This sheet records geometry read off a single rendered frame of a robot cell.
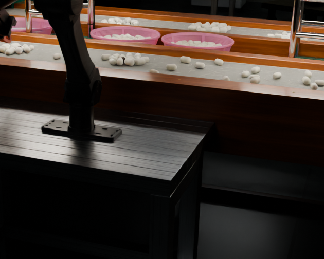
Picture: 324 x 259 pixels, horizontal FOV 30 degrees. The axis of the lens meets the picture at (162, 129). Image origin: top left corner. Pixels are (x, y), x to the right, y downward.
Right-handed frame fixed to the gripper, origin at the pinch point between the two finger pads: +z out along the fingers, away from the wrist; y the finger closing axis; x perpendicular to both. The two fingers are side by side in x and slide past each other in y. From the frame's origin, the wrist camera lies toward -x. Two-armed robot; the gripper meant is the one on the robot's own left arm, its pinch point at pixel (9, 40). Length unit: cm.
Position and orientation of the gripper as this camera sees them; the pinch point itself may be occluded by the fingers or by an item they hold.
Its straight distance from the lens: 194.2
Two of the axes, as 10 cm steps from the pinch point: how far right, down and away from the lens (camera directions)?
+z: 2.0, 3.8, 9.0
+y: -9.6, -1.4, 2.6
